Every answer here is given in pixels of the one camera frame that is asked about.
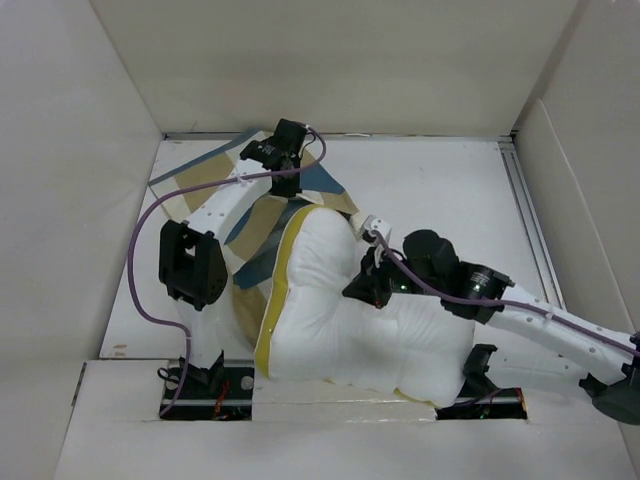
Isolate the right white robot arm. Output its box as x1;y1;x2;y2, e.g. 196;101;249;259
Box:
343;217;639;425

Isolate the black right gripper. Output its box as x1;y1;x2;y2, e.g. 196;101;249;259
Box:
344;244;443;309

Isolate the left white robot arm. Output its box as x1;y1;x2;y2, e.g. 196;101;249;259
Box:
159;119;316;397

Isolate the aluminium rail right side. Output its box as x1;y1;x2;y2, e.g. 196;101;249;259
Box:
498;138;566;308

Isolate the plaid beige blue pillowcase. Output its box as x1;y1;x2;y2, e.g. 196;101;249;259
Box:
149;131;359;346

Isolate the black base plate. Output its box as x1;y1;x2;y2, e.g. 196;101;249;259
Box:
157;361;255;422
436;388;528;421

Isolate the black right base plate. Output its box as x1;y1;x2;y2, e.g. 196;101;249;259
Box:
436;388;528;421

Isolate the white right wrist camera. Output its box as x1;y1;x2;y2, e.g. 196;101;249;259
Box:
357;215;392;246

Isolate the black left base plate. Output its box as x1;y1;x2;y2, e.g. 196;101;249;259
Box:
157;361;255;422

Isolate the white pillow yellow edge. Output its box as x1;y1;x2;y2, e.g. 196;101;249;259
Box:
254;206;474;407

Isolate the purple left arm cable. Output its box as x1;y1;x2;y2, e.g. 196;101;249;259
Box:
128;124;329;419

